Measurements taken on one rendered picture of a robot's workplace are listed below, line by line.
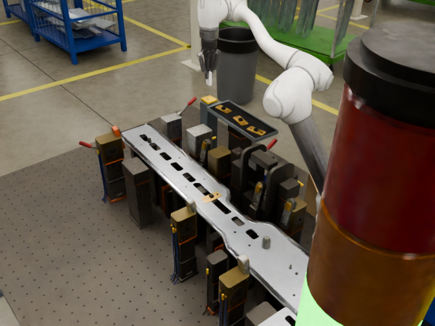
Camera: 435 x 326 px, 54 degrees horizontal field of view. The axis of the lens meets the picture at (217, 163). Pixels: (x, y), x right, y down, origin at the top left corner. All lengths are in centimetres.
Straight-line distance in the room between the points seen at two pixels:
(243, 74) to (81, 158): 234
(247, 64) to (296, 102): 287
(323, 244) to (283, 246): 137
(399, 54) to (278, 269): 137
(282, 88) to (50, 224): 129
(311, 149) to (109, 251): 100
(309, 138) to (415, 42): 152
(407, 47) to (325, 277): 12
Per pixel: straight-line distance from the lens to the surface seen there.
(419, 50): 18
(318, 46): 566
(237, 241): 159
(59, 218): 224
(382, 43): 19
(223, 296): 144
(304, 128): 169
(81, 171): 253
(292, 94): 160
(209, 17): 198
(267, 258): 155
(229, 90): 457
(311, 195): 214
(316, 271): 24
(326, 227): 22
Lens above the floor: 213
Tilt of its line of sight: 35 degrees down
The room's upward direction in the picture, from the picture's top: 1 degrees clockwise
